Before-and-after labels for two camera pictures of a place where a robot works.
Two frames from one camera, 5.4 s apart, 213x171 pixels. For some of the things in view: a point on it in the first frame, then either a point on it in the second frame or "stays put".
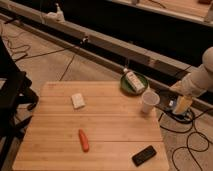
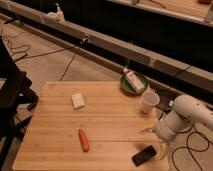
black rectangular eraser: [144, 155] stays put
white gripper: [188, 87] to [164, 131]
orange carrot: [84, 140] stays put
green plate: [128, 87] stays put
